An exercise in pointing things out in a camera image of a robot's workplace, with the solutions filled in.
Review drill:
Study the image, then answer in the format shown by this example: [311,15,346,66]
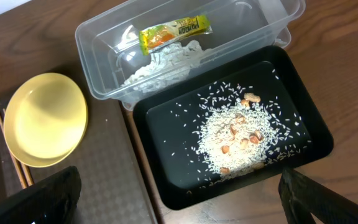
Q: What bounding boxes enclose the green yellow snack wrapper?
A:
[139,14,213,55]

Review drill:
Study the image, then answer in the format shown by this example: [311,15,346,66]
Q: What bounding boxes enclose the rice and peanut scraps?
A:
[152,67,312,189]

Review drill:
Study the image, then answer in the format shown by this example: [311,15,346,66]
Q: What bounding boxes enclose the black plastic bin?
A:
[133,46,334,210]

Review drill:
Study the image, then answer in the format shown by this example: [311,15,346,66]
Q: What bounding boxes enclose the left wooden chopstick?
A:
[0,114,28,189]

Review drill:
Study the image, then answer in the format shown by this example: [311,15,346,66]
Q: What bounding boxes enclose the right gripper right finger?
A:
[278,167,358,224]

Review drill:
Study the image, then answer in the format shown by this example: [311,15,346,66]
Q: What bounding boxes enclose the clear plastic bin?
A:
[75,0,306,110]

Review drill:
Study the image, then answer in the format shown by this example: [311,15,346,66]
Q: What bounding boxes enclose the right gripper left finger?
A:
[0,166,81,223]

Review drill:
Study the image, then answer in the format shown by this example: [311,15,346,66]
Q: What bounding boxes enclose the white napkin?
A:
[122,40,210,93]

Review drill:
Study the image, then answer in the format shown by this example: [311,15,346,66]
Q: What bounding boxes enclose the wooden chopstick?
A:
[8,149,34,187]
[0,114,28,189]

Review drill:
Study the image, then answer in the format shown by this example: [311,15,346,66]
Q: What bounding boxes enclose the yellow plate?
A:
[3,73,88,167]

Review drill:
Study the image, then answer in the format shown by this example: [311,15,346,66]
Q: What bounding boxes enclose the right wooden chopstick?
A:
[8,149,34,187]

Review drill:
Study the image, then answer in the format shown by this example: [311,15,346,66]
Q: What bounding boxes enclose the dark brown serving tray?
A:
[0,91,157,223]

